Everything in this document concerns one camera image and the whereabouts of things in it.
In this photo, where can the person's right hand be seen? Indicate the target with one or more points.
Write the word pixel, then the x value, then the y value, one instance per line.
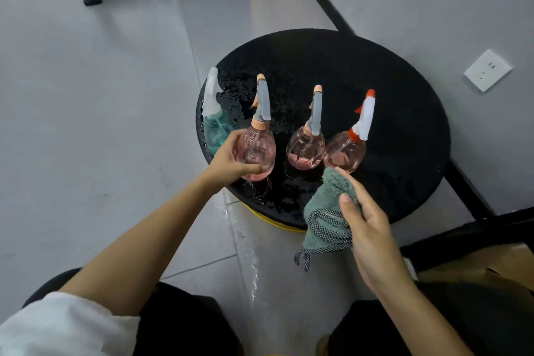
pixel 375 243

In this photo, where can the person's left hand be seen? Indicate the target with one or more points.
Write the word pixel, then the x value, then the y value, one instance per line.
pixel 225 168

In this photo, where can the pink spray bottle grey nozzle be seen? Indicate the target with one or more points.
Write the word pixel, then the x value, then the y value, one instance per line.
pixel 258 151
pixel 304 151

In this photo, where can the green spray bottle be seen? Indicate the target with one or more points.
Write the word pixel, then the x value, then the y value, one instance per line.
pixel 215 130

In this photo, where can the green cleaning cloth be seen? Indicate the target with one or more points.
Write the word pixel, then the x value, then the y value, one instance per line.
pixel 325 218

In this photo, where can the pink bottle orange white nozzle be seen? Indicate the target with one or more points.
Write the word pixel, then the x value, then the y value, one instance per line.
pixel 344 153

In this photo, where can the black metal rack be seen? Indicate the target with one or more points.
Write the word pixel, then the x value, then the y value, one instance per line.
pixel 479 234

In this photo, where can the person's left forearm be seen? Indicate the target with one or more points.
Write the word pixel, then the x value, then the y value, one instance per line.
pixel 142 247

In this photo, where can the person's light shoe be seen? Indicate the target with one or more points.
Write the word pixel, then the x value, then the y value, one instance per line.
pixel 322 347

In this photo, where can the person's white sleeve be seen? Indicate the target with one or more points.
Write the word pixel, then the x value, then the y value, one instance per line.
pixel 66 326

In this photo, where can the yellow barrel base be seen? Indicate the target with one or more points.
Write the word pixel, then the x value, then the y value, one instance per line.
pixel 271 222

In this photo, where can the brown cardboard box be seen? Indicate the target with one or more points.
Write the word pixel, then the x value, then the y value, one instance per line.
pixel 492 264

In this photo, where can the round black table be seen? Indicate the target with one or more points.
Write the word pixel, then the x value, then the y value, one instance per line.
pixel 396 118

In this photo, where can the white wall socket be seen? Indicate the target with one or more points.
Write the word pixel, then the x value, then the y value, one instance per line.
pixel 488 70

